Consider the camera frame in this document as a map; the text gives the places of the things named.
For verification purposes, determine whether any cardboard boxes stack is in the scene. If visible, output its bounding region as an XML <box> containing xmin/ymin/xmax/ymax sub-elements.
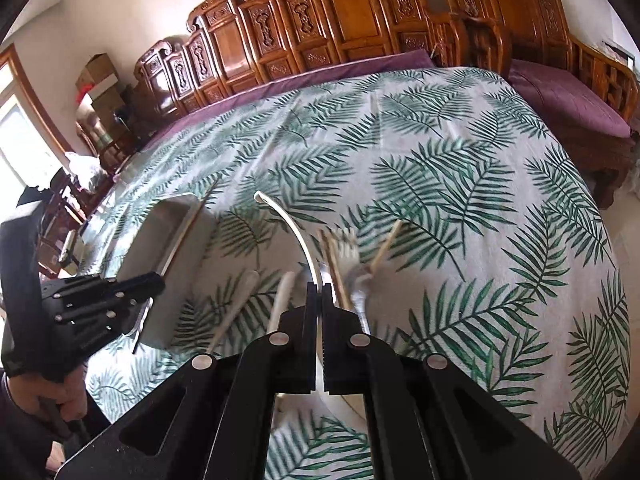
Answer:
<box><xmin>76</xmin><ymin>53</ymin><xmax>126</xmax><ymax>145</ymax></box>

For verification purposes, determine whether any person's left hand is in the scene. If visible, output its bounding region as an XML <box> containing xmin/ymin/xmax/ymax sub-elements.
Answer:
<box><xmin>6</xmin><ymin>364</ymin><xmax>88</xmax><ymax>422</ymax></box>

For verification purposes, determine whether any long carved wooden bench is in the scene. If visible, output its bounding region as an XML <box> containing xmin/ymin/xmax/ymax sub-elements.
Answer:
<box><xmin>130</xmin><ymin>0</ymin><xmax>471</xmax><ymax>126</ymax></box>

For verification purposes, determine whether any steel fork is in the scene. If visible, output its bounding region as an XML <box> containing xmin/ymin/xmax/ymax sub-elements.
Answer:
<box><xmin>346</xmin><ymin>263</ymin><xmax>373</xmax><ymax>334</ymax></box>

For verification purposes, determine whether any carved wooden armchair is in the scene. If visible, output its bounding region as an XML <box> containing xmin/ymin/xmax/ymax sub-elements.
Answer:
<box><xmin>447</xmin><ymin>0</ymin><xmax>639</xmax><ymax>209</ymax></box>

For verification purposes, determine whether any purple armchair cushion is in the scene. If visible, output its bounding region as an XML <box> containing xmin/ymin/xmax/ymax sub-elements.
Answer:
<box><xmin>509</xmin><ymin>60</ymin><xmax>631</xmax><ymax>139</ymax></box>

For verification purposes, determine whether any dark wooden side chair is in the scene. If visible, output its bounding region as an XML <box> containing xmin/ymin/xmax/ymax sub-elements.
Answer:
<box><xmin>37</xmin><ymin>169</ymin><xmax>104</xmax><ymax>278</ymax></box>

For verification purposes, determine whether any palm leaf tablecloth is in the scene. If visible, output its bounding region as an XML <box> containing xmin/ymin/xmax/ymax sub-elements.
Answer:
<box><xmin>81</xmin><ymin>68</ymin><xmax>630</xmax><ymax>479</ymax></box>

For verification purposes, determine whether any large steel round spoon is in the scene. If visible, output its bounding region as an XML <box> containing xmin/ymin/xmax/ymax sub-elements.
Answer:
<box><xmin>266</xmin><ymin>271</ymin><xmax>296</xmax><ymax>334</ymax></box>

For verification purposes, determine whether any grey metal tray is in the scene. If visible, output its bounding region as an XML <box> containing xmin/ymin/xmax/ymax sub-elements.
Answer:
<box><xmin>115</xmin><ymin>193</ymin><xmax>217</xmax><ymax>352</ymax></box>

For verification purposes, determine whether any wooden window frame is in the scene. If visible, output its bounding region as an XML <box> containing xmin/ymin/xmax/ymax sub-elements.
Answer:
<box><xmin>1</xmin><ymin>44</ymin><xmax>74</xmax><ymax>165</ymax></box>

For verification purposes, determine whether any light bamboo chopstick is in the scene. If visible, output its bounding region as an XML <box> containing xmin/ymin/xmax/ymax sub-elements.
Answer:
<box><xmin>319</xmin><ymin>230</ymin><xmax>352</xmax><ymax>311</ymax></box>
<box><xmin>369</xmin><ymin>220</ymin><xmax>402</xmax><ymax>275</ymax></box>

